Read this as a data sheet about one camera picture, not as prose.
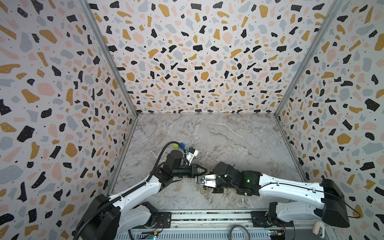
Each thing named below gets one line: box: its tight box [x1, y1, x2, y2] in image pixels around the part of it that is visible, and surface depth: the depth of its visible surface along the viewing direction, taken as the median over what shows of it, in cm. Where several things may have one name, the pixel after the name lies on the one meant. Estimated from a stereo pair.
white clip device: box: [312, 221, 325, 239], surface depth 71 cm
